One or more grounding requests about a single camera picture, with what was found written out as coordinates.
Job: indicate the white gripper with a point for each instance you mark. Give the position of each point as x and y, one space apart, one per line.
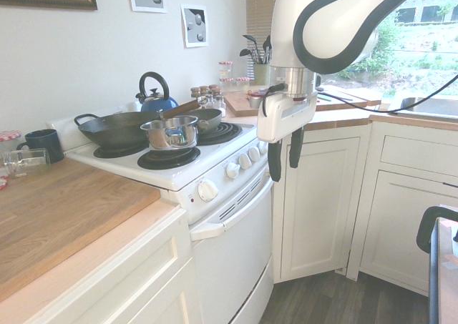
282 116

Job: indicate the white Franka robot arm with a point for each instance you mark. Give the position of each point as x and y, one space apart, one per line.
322 27

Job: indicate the white oven control knob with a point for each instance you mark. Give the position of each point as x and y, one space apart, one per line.
207 190

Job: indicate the white oven door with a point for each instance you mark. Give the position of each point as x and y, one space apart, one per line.
232 245

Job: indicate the white burner knob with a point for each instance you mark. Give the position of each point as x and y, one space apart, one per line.
262 147
254 154
245 161
232 170

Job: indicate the white corner cabinet door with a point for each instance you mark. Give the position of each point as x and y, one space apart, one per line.
315 202

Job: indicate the small metal tin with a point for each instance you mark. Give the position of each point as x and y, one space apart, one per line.
254 100

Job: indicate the wooden cutting board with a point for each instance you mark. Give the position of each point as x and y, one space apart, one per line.
243 104

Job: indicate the short jar red checkered lid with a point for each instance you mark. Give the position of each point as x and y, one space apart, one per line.
242 84
226 84

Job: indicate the green utensil holder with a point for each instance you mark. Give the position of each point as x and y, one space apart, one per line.
262 74

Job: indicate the glass shaker metal lid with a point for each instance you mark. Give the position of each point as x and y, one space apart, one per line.
219 102
209 103

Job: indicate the spice jar cork lid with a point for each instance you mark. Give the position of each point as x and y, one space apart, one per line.
195 92
204 90
214 89

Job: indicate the white electric stove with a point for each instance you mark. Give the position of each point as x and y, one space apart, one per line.
186 166

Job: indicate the tall jar red checkered lid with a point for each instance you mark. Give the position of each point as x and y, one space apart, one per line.
225 72

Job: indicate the black kitchen utensils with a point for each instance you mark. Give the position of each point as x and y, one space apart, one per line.
258 50

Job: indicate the stainless steel saucepan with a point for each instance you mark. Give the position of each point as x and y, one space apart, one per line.
171 132

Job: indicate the white cabinet under sink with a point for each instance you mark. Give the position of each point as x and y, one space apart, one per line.
404 209

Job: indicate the wooden window blind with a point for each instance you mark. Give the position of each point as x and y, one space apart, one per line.
264 13

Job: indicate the stainless steel sink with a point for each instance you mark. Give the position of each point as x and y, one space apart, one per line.
429 106

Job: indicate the black wok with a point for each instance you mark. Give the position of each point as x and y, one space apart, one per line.
114 129

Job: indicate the white cabinet beside stove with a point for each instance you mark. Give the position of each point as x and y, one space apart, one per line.
118 277

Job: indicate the large wooden countertop board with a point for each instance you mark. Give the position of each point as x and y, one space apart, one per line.
61 213

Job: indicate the dark blue mug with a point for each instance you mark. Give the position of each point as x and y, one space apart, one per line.
43 143

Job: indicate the clear glass jar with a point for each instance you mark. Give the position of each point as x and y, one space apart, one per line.
25 162

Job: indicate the jar with red checkered lid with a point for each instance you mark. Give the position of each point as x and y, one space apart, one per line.
9 141

